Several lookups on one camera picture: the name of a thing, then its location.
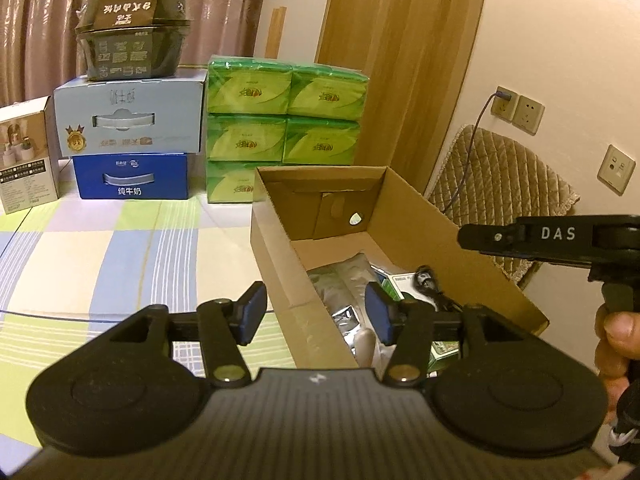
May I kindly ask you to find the dark blue milk carton box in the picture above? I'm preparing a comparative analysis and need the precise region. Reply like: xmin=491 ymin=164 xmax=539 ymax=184
xmin=72 ymin=153 xmax=189 ymax=200

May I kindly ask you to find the wooden door panel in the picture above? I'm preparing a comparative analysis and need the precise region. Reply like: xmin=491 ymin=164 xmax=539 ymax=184
xmin=316 ymin=0 xmax=484 ymax=192

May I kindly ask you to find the black audio cable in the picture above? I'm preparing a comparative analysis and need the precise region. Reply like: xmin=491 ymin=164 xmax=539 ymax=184
xmin=413 ymin=263 xmax=464 ymax=313

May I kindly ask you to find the white and brown product box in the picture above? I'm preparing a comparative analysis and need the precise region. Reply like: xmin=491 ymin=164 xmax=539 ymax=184
xmin=0 ymin=96 xmax=60 ymax=214

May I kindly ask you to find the black instant noodle bowl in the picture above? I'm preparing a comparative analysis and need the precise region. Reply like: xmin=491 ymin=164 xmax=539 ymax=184
xmin=75 ymin=0 xmax=190 ymax=81

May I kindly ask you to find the green tissue pack stack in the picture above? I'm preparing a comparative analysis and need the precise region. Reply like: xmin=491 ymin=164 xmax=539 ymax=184
xmin=205 ymin=55 xmax=369 ymax=204

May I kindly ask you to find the silver foil pouch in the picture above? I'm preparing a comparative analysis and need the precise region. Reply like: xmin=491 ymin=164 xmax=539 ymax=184
xmin=308 ymin=252 xmax=394 ymax=370

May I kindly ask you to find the single wall outlet plate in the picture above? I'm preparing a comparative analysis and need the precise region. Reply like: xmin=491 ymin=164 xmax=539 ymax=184
xmin=597 ymin=144 xmax=636 ymax=196

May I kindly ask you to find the light blue milk carton box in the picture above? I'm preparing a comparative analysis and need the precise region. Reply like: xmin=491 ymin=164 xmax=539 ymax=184
xmin=53 ymin=68 xmax=207 ymax=157

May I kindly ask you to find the brown cardboard box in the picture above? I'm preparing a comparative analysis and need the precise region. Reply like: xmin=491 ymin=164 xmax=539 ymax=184
xmin=250 ymin=166 xmax=549 ymax=370

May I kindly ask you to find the green and white small box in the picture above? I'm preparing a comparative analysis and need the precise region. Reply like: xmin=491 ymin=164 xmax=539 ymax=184
xmin=372 ymin=266 xmax=459 ymax=376

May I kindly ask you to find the quilted brown chair cushion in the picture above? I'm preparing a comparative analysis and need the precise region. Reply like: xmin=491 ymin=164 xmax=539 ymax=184
xmin=424 ymin=122 xmax=582 ymax=291

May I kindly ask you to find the black charger cable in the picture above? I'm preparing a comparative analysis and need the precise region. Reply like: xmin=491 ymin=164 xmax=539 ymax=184
xmin=441 ymin=86 xmax=511 ymax=216

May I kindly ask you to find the checkered tablecloth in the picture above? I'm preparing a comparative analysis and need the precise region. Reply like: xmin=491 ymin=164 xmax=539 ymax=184
xmin=0 ymin=159 xmax=296 ymax=461

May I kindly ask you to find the pink brown curtain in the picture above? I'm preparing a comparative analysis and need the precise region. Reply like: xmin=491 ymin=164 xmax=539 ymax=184
xmin=1 ymin=0 xmax=262 ymax=105

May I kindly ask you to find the double wall socket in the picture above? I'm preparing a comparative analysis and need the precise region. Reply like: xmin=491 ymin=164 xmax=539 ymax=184
xmin=490 ymin=86 xmax=546 ymax=136

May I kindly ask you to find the person's right hand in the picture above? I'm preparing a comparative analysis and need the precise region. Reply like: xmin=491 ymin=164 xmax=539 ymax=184
xmin=594 ymin=304 xmax=640 ymax=422

